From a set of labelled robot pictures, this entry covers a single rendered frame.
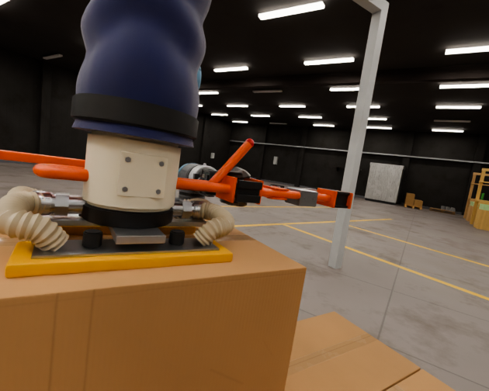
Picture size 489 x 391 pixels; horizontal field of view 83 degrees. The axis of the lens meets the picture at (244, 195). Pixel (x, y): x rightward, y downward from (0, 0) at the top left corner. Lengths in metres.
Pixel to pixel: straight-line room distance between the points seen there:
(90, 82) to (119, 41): 0.08
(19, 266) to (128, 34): 0.36
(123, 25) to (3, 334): 0.45
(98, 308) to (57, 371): 0.09
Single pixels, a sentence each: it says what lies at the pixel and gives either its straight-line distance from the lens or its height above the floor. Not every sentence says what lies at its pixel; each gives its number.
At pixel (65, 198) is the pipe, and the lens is 0.58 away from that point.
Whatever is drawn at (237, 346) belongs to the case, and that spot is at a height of 0.86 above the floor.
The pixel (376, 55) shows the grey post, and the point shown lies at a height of 2.62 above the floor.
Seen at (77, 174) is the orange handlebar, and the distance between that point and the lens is 0.56.
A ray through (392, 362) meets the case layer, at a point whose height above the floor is 0.54.
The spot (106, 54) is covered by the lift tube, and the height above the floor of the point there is 1.33.
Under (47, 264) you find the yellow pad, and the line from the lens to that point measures 0.47.
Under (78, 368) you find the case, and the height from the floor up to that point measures 0.90.
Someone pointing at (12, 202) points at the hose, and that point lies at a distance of 0.52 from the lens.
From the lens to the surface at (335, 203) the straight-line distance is 0.89.
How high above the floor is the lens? 1.20
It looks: 7 degrees down
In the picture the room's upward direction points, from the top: 8 degrees clockwise
